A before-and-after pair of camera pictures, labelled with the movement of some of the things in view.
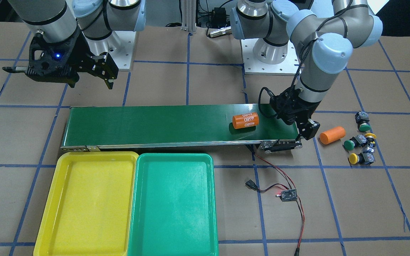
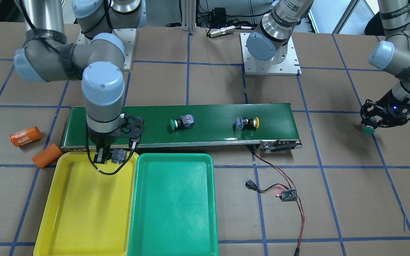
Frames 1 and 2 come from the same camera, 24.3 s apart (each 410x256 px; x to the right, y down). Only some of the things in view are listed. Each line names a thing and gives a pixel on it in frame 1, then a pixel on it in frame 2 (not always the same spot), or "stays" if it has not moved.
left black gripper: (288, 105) → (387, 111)
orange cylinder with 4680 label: (245, 120) → (25, 136)
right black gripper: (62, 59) → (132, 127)
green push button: (356, 141) → (187, 121)
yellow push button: (370, 142) → (118, 155)
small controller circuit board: (288, 195) stays
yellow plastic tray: (89, 208) stays
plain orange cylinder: (332, 135) → (47, 156)
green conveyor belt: (86, 127) stays
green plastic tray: (173, 210) stays
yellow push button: (364, 158) → (242, 123)
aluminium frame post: (189, 19) stays
